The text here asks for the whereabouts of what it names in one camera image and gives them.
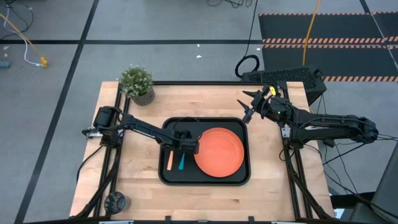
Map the black hanging cable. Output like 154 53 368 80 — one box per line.
234 0 261 79

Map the orange plastic fork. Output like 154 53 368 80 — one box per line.
166 150 175 172

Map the small plant in striped pot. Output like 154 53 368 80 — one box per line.
118 64 156 107

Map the yellow floor cable with plug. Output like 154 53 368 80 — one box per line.
0 12 49 68

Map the black hazard-striped floor mat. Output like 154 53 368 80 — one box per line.
258 12 388 44
262 44 398 83

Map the yellow hanging cable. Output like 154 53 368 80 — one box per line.
302 0 322 67

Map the black perforated equipment box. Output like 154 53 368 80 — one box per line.
241 65 328 105

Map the dark grey chair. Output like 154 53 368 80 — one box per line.
348 144 398 224

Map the white floor cable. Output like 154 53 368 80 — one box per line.
5 7 43 67

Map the silver table clamp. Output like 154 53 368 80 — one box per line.
82 127 103 140

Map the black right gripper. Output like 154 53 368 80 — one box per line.
237 85 278 124

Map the black rectangular serving tray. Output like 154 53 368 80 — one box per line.
157 116 252 187

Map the orange round plate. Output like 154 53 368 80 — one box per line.
193 127 246 179

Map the dark faceted glass cup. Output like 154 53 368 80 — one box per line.
103 190 131 215

